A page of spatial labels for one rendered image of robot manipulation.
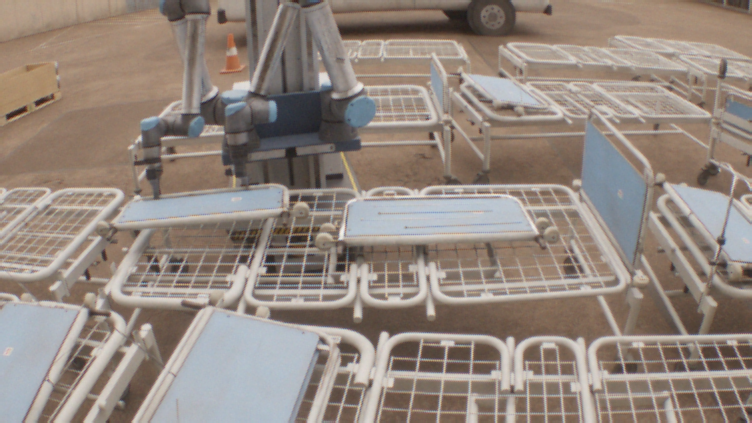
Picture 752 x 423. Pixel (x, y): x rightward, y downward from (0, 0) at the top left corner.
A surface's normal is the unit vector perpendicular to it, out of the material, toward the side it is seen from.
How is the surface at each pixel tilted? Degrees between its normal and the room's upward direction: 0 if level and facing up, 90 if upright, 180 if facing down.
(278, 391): 7
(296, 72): 90
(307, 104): 90
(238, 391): 7
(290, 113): 90
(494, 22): 90
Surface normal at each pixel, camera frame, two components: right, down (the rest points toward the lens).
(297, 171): 0.17, 0.45
